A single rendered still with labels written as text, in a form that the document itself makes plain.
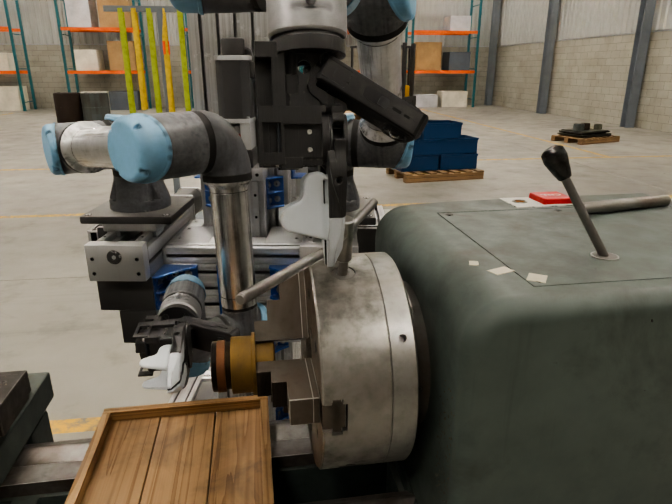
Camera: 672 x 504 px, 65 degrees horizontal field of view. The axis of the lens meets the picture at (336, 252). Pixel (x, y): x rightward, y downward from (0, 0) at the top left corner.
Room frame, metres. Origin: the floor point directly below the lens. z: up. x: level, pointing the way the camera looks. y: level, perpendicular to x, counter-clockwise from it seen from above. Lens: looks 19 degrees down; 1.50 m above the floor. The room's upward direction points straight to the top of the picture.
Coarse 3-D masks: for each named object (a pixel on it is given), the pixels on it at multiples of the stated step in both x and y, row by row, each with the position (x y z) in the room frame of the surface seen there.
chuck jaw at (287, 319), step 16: (288, 288) 0.75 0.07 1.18; (304, 288) 0.75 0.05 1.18; (272, 304) 0.73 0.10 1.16; (288, 304) 0.74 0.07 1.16; (304, 304) 0.74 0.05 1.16; (272, 320) 0.72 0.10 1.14; (288, 320) 0.72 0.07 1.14; (304, 320) 0.73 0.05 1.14; (256, 336) 0.71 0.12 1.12; (272, 336) 0.71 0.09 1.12; (288, 336) 0.71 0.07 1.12; (304, 336) 0.71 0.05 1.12
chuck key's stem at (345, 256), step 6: (348, 216) 0.67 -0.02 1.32; (348, 222) 0.66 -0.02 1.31; (348, 228) 0.66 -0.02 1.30; (348, 234) 0.66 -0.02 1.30; (348, 240) 0.66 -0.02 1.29; (348, 246) 0.66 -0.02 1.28; (342, 252) 0.66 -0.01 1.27; (348, 252) 0.67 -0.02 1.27; (342, 258) 0.67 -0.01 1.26; (348, 258) 0.67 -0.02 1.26; (342, 264) 0.67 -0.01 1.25; (342, 270) 0.68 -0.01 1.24
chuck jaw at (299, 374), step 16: (256, 368) 0.65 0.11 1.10; (272, 368) 0.65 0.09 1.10; (288, 368) 0.65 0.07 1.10; (304, 368) 0.65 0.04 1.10; (272, 384) 0.62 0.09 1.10; (288, 384) 0.61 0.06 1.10; (304, 384) 0.61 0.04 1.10; (272, 400) 0.62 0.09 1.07; (288, 400) 0.59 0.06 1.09; (304, 400) 0.58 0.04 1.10; (320, 400) 0.59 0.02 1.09; (336, 400) 0.57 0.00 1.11; (304, 416) 0.58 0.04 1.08; (320, 416) 0.58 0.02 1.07; (336, 416) 0.57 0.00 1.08
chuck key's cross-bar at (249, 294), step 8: (376, 200) 0.75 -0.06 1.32; (368, 208) 0.73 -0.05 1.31; (360, 216) 0.70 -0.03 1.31; (312, 256) 0.58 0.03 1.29; (320, 256) 0.59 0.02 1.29; (296, 264) 0.55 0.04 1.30; (304, 264) 0.56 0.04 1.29; (312, 264) 0.58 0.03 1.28; (280, 272) 0.52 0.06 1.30; (288, 272) 0.53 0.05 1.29; (296, 272) 0.54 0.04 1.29; (264, 280) 0.49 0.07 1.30; (272, 280) 0.50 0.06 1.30; (280, 280) 0.51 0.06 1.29; (248, 288) 0.47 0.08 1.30; (256, 288) 0.47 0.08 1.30; (264, 288) 0.48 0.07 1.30; (240, 296) 0.45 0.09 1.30; (248, 296) 0.46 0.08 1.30; (256, 296) 0.47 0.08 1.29; (240, 304) 0.45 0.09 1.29
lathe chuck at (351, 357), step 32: (352, 256) 0.74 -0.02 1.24; (320, 288) 0.65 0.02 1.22; (352, 288) 0.65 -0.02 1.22; (320, 320) 0.61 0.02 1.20; (352, 320) 0.61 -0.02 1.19; (384, 320) 0.62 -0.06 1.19; (320, 352) 0.59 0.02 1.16; (352, 352) 0.59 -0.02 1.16; (384, 352) 0.59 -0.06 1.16; (320, 384) 0.58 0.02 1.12; (352, 384) 0.57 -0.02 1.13; (384, 384) 0.58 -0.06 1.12; (352, 416) 0.57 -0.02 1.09; (384, 416) 0.57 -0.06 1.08; (320, 448) 0.59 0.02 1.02; (352, 448) 0.57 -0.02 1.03; (384, 448) 0.58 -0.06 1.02
